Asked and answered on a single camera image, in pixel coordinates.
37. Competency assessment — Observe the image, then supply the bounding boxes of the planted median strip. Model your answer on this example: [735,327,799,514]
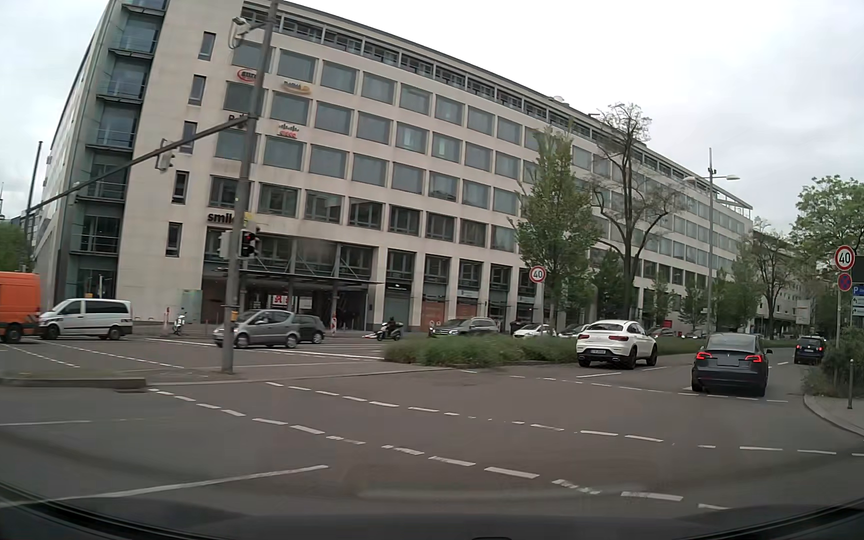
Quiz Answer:
[383,333,711,369]

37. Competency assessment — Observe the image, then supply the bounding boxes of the row of parked cars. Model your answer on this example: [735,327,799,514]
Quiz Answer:
[429,316,703,340]

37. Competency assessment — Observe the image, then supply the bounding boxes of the large beige office building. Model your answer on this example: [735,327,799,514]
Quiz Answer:
[33,0,754,333]

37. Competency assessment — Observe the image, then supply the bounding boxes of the round speed limit sign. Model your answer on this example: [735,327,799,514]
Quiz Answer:
[528,264,548,339]

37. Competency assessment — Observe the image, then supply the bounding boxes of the dark small car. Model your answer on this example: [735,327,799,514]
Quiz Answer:
[293,314,327,345]

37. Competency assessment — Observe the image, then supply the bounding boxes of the grey asphalt road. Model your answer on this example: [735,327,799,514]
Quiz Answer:
[0,330,864,519]

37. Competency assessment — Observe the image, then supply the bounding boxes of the silver minivan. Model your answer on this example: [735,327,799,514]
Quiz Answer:
[212,309,300,350]

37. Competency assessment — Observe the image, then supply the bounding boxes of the traffic light on tall pole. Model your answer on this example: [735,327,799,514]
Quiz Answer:
[23,0,283,375]

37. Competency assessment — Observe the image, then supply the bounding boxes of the row of trees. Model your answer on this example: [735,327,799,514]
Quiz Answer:
[508,102,804,337]

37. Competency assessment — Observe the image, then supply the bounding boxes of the white car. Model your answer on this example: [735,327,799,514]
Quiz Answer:
[576,319,659,370]

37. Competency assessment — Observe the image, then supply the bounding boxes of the car's own bonnet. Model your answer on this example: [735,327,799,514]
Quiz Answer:
[0,471,864,540]

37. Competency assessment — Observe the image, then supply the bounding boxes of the dark grey car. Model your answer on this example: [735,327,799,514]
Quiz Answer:
[690,332,774,398]

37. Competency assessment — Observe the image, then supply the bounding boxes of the white van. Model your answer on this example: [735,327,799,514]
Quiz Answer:
[36,297,135,342]

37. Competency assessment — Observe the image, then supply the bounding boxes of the distant building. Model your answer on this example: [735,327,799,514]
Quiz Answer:
[751,228,816,337]

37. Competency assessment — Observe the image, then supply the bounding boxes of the kerbed traffic island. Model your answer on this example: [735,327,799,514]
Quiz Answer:
[0,369,150,393]

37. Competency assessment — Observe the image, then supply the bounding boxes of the dark blue car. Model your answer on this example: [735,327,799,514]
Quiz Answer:
[793,335,828,366]

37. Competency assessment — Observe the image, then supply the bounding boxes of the dark lamp pole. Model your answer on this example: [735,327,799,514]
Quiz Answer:
[21,140,44,273]

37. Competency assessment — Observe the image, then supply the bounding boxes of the large green tree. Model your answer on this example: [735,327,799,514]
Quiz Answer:
[790,175,864,335]

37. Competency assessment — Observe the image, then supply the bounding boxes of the green bushes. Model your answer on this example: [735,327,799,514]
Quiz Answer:
[803,327,864,400]

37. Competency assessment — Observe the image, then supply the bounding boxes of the street lamp post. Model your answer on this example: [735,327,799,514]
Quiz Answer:
[683,147,741,337]

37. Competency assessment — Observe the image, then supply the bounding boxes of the speed limit sign with post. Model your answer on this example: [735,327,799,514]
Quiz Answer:
[833,244,857,350]

